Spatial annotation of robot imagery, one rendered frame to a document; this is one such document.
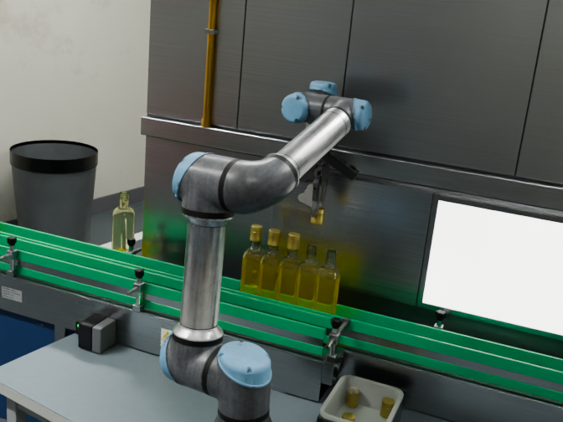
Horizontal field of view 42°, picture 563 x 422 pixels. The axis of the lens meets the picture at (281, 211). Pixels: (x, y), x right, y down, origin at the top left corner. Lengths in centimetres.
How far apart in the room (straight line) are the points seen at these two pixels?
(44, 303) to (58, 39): 318
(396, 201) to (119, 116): 399
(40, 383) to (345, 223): 95
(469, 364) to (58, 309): 124
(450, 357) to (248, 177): 83
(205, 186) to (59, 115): 394
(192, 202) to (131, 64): 433
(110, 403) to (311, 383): 54
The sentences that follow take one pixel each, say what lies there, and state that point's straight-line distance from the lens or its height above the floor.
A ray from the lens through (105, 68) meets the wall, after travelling 568.
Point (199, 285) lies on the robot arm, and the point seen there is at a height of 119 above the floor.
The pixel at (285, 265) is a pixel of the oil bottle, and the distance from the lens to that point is 209.
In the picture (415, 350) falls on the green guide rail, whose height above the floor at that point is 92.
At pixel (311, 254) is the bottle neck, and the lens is 206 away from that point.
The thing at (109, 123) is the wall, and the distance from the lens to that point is 578.
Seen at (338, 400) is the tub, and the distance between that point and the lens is 200.
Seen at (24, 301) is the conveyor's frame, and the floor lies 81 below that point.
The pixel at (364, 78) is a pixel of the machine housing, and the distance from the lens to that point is 209.
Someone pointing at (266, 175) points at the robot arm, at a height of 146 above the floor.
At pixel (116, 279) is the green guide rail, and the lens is 224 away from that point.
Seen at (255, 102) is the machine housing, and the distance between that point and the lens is 221.
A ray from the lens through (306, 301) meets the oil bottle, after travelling 210.
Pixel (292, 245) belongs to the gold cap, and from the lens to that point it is 207.
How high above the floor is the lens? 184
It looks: 17 degrees down
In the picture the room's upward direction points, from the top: 5 degrees clockwise
